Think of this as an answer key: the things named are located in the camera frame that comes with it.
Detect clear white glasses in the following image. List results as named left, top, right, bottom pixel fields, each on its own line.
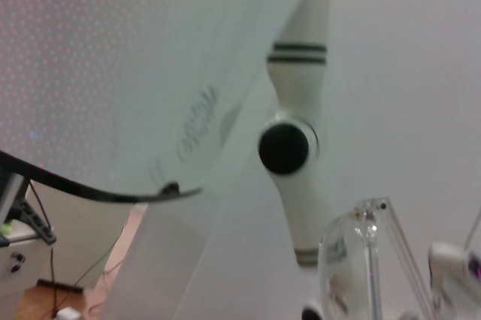
left=318, top=195, right=481, bottom=320

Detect white robot torso panel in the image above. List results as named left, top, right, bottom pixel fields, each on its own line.
left=107, top=0, right=328, bottom=320

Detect black curved trim strip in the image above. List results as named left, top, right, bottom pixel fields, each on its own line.
left=0, top=149, right=204, bottom=205

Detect white cabinet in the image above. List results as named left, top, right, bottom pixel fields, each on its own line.
left=0, top=175, right=141, bottom=293

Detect white power adapter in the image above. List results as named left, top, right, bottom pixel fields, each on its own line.
left=56, top=306, right=80, bottom=320

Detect thin black floor cable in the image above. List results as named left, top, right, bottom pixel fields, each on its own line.
left=47, top=239, right=127, bottom=315

